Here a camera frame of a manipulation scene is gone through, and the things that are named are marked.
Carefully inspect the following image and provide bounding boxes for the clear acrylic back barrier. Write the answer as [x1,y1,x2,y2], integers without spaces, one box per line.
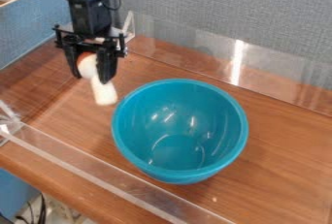
[128,12,332,116]

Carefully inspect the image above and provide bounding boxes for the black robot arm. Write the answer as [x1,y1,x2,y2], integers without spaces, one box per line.
[53,0,127,84]

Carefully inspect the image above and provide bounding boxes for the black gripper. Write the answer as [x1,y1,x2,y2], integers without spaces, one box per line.
[53,24,127,84]

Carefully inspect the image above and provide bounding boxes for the clear acrylic front barrier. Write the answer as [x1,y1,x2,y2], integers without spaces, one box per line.
[0,122,234,224]

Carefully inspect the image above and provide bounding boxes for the white brown toy mushroom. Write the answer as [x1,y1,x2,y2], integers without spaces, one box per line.
[76,52,117,106]

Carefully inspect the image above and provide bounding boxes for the blue plastic bowl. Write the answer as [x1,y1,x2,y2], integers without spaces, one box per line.
[111,79,249,184]

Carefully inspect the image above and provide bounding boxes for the black floor cables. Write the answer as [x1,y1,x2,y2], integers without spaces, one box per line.
[0,192,49,224]

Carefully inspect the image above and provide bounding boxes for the clear acrylic corner bracket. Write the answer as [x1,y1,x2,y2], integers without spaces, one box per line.
[103,10,136,48]

